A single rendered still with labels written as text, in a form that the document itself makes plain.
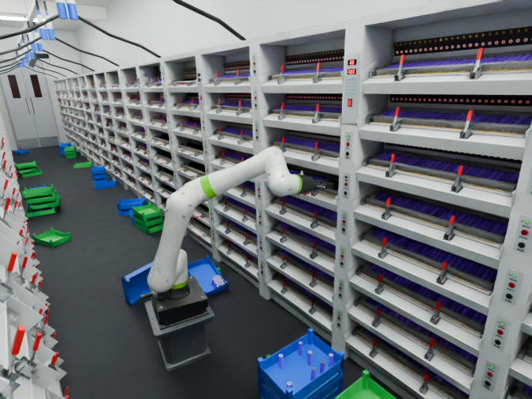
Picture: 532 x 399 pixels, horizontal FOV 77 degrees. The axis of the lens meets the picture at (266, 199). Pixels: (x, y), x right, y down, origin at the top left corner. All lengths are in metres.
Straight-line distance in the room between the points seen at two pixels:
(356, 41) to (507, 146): 0.69
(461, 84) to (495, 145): 0.22
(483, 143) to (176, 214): 1.17
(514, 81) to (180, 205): 1.23
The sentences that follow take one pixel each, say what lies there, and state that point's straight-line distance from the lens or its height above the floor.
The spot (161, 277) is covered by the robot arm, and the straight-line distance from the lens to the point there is 1.67.
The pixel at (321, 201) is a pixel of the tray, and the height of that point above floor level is 0.88.
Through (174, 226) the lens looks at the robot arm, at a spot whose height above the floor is 0.88.
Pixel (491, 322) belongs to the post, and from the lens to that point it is 1.48.
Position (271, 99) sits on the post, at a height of 1.37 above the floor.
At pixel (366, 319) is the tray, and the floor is 0.33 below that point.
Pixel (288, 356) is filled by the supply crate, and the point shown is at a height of 0.32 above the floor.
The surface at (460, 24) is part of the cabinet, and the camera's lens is 1.55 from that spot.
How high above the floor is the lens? 1.46
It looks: 19 degrees down
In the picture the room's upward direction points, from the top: 2 degrees counter-clockwise
